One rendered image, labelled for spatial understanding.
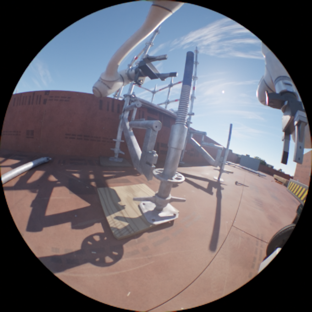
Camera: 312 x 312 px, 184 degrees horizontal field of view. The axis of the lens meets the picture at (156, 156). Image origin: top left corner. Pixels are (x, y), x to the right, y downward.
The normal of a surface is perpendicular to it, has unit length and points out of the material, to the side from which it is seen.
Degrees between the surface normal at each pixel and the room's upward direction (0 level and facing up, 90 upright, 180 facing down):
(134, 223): 0
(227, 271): 0
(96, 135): 90
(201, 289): 0
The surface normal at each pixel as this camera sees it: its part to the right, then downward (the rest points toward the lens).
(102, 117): 0.57, 0.26
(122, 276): 0.20, -0.96
